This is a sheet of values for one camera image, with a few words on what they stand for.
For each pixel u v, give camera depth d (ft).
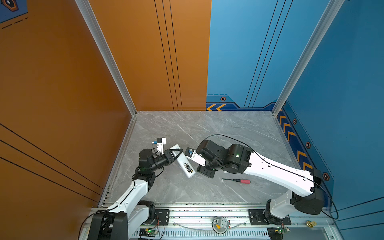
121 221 1.34
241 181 2.75
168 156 2.31
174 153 2.47
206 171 1.90
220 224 2.14
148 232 2.32
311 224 2.28
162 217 2.42
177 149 2.48
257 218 2.38
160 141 2.43
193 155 1.84
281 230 2.29
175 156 2.42
